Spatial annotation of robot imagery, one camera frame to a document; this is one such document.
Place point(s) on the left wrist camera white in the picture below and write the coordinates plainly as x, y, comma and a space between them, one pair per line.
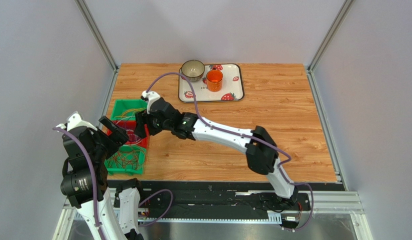
75, 120

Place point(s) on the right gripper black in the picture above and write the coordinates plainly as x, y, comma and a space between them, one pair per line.
149, 121

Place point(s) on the green bin near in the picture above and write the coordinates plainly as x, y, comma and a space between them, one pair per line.
129, 160

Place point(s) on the slotted white cable duct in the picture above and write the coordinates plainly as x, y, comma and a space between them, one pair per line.
221, 214

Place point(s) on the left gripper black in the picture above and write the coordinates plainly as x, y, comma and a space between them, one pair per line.
118, 136

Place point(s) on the green bin far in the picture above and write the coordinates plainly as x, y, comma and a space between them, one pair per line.
125, 109

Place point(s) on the beige ceramic bowl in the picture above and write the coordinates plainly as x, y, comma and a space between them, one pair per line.
193, 70

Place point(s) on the green bin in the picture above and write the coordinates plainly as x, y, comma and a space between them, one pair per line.
125, 109
129, 160

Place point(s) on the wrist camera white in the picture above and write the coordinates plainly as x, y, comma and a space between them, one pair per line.
150, 97
75, 120

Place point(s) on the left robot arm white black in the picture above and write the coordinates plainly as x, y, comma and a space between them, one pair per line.
109, 217

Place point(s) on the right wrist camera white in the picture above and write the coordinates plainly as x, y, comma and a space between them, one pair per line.
150, 97

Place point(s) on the red bin middle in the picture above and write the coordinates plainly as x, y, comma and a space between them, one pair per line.
129, 125

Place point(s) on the orange translucent cup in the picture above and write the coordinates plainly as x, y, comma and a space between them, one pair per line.
214, 79

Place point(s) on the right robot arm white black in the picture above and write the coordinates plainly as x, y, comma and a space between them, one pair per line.
261, 151

